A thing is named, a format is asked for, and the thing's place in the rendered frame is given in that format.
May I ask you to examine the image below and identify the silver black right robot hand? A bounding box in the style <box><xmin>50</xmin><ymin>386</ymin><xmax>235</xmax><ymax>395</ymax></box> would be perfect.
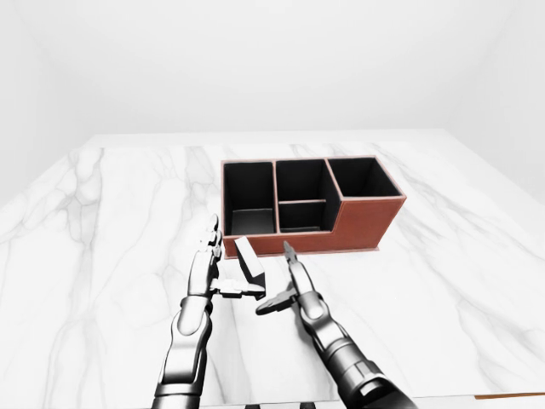
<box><xmin>255</xmin><ymin>240</ymin><xmax>331</xmax><ymax>325</ymax></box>

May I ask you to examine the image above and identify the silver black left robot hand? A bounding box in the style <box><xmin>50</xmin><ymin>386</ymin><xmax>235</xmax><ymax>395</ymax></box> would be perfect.
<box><xmin>187</xmin><ymin>214</ymin><xmax>266</xmax><ymax>302</ymax></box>

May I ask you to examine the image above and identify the red-brown desk caddy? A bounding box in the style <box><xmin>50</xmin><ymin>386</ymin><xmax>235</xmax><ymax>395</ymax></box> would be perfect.
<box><xmin>220</xmin><ymin>154</ymin><xmax>408</xmax><ymax>259</ymax></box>

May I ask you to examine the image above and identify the thin orange-brown strip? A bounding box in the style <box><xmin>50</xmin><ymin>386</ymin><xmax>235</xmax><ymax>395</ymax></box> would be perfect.
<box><xmin>473</xmin><ymin>393</ymin><xmax>545</xmax><ymax>401</ymax></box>

